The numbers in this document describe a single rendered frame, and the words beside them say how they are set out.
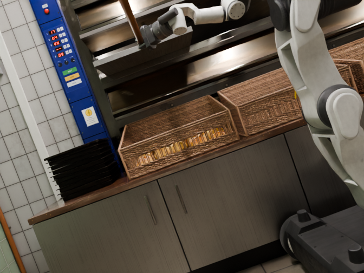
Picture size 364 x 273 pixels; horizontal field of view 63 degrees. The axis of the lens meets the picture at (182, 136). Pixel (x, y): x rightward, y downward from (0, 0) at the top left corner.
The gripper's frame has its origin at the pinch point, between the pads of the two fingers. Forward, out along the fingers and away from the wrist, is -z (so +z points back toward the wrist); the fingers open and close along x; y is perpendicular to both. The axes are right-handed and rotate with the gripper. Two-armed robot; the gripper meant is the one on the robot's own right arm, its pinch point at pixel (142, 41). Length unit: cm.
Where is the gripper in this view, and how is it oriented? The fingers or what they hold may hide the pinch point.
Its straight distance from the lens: 156.9
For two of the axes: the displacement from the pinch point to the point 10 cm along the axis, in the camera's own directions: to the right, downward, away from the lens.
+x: 3.5, 9.4, 0.4
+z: 7.8, -2.7, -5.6
